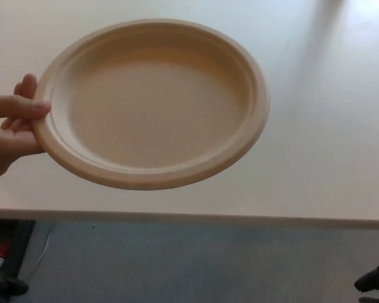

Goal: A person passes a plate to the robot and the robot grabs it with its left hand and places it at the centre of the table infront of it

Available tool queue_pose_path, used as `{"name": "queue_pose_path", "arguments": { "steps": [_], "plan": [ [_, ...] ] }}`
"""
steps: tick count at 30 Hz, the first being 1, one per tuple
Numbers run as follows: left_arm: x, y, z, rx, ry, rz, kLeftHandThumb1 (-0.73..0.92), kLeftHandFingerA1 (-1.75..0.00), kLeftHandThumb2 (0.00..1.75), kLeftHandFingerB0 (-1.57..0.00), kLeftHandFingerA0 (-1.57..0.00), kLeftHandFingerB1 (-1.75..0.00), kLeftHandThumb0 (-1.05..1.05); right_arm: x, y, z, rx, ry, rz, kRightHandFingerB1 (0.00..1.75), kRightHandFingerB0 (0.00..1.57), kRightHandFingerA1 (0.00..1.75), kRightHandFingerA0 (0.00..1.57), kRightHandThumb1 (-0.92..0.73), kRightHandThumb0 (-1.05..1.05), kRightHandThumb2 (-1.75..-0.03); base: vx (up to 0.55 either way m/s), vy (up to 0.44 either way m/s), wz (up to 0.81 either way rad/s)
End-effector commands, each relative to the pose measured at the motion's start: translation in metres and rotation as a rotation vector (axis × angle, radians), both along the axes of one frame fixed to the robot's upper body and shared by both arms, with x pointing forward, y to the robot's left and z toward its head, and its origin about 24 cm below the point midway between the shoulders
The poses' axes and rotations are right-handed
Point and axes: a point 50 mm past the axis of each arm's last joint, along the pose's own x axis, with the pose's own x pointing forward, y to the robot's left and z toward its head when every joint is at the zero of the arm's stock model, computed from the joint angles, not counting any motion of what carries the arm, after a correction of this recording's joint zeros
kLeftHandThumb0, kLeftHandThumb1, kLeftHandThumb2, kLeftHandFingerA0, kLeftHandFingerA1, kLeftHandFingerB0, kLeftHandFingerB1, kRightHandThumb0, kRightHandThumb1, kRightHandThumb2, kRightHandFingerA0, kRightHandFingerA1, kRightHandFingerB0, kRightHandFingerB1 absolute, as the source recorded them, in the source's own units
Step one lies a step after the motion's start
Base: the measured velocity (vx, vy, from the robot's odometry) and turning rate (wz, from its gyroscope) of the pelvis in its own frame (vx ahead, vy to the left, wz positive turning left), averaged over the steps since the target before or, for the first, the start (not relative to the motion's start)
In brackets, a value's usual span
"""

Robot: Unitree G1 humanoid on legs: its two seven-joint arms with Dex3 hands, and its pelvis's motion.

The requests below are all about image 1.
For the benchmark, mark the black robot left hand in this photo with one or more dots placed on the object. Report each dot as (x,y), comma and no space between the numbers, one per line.
(6,286)

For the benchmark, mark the person's bare hand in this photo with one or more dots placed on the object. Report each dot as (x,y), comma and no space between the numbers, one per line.
(9,107)

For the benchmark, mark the beige round paper plate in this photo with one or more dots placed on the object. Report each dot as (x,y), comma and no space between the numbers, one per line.
(151,107)

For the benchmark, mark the small red object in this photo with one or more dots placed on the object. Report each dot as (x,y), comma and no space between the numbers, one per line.
(3,249)

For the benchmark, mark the dark bag under table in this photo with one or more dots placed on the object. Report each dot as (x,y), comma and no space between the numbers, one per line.
(19,243)

